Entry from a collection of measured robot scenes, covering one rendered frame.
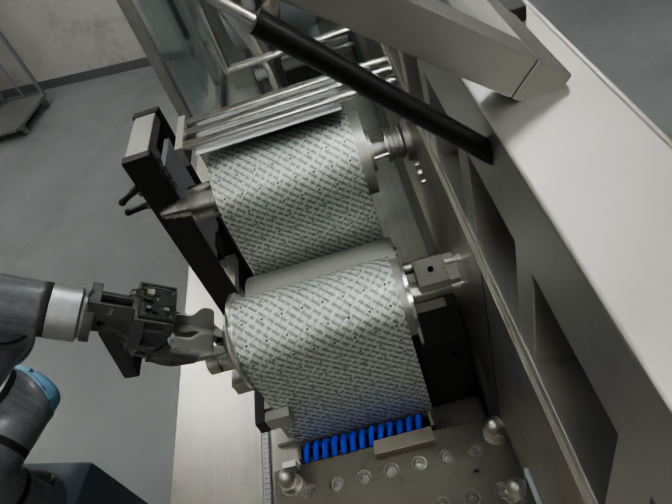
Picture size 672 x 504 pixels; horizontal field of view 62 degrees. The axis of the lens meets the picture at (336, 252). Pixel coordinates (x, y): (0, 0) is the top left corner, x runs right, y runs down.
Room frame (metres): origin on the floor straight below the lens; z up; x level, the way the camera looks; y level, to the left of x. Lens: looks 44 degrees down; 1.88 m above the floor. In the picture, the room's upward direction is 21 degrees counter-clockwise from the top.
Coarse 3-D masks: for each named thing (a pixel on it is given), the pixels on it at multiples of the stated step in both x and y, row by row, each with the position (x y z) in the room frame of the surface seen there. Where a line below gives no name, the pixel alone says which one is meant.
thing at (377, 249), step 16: (384, 240) 0.66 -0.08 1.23; (336, 256) 0.67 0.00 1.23; (352, 256) 0.65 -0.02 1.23; (368, 256) 0.64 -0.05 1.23; (384, 256) 0.62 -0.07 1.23; (272, 272) 0.69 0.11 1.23; (288, 272) 0.67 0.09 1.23; (304, 272) 0.66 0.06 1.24; (320, 272) 0.64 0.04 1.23; (256, 288) 0.66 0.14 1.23; (272, 288) 0.65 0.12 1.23
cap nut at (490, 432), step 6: (486, 420) 0.39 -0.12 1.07; (492, 420) 0.38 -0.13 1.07; (498, 420) 0.38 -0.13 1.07; (486, 426) 0.38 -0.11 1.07; (492, 426) 0.37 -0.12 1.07; (498, 426) 0.37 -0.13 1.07; (504, 426) 0.38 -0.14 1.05; (486, 432) 0.38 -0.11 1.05; (492, 432) 0.37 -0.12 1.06; (498, 432) 0.37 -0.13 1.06; (504, 432) 0.37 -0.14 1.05; (486, 438) 0.38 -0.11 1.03; (492, 438) 0.37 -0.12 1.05; (498, 438) 0.37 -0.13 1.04; (504, 438) 0.37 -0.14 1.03; (492, 444) 0.37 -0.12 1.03; (498, 444) 0.36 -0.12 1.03
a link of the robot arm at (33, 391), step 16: (16, 368) 0.81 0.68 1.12; (16, 384) 0.76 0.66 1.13; (32, 384) 0.77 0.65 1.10; (48, 384) 0.78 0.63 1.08; (0, 400) 0.73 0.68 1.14; (16, 400) 0.74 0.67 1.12; (32, 400) 0.75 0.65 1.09; (48, 400) 0.75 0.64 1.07; (0, 416) 0.71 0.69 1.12; (16, 416) 0.71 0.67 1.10; (32, 416) 0.72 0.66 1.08; (48, 416) 0.74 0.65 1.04; (0, 432) 0.69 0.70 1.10; (16, 432) 0.69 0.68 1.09; (32, 432) 0.70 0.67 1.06
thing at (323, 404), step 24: (384, 360) 0.46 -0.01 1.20; (408, 360) 0.46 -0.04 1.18; (288, 384) 0.48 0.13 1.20; (312, 384) 0.48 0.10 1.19; (336, 384) 0.47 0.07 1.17; (360, 384) 0.47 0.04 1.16; (384, 384) 0.47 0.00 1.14; (408, 384) 0.46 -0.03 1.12; (312, 408) 0.48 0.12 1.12; (336, 408) 0.48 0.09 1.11; (360, 408) 0.47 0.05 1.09; (384, 408) 0.47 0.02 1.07; (408, 408) 0.46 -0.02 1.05; (432, 408) 0.46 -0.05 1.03; (312, 432) 0.48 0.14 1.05; (336, 432) 0.48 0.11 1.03
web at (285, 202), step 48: (240, 144) 0.81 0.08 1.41; (288, 144) 0.76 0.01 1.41; (336, 144) 0.73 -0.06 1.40; (240, 192) 0.73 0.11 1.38; (288, 192) 0.71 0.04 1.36; (336, 192) 0.70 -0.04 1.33; (240, 240) 0.72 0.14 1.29; (288, 240) 0.72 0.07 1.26; (336, 240) 0.71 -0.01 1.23; (288, 288) 0.56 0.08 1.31; (336, 288) 0.52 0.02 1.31; (384, 288) 0.50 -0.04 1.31; (240, 336) 0.52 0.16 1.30; (288, 336) 0.49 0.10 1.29; (336, 336) 0.48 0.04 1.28; (384, 336) 0.46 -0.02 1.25
